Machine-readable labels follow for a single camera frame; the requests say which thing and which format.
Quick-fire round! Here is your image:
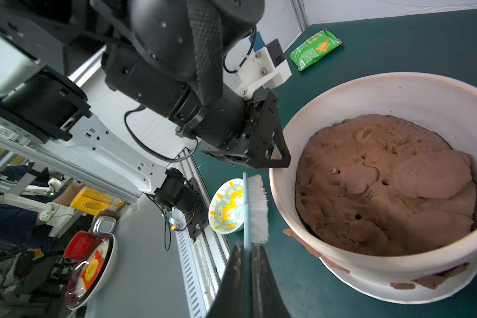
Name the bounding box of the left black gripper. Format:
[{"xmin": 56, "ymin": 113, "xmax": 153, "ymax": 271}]
[{"xmin": 176, "ymin": 88, "xmax": 291, "ymax": 169}]

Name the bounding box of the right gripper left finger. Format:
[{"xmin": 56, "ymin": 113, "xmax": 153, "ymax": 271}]
[{"xmin": 207, "ymin": 244, "xmax": 250, "ymax": 318}]

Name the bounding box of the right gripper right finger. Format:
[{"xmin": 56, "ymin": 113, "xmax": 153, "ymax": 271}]
[{"xmin": 251, "ymin": 244, "xmax": 290, "ymax": 318}]

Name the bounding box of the teal scrub brush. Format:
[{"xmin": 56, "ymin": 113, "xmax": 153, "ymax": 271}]
[{"xmin": 242, "ymin": 172, "xmax": 269, "ymax": 250}]

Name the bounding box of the white ceramic pot with mud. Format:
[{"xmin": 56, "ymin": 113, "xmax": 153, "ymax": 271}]
[{"xmin": 270, "ymin": 72, "xmax": 477, "ymax": 304}]

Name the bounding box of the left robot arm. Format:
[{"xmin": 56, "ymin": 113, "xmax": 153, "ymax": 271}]
[{"xmin": 0, "ymin": 1, "xmax": 291, "ymax": 194}]

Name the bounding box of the yellow patterned small plate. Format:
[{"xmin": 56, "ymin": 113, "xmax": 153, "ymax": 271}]
[{"xmin": 208, "ymin": 178, "xmax": 244, "ymax": 235}]

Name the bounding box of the green snack packet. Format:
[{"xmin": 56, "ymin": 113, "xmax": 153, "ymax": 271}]
[{"xmin": 290, "ymin": 29, "xmax": 343, "ymax": 72}]

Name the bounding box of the red white plate outside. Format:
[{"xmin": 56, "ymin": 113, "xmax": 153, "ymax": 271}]
[{"xmin": 64, "ymin": 233, "xmax": 118, "ymax": 311}]

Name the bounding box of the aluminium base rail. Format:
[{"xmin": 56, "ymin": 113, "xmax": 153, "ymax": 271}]
[{"xmin": 170, "ymin": 148, "xmax": 233, "ymax": 318}]

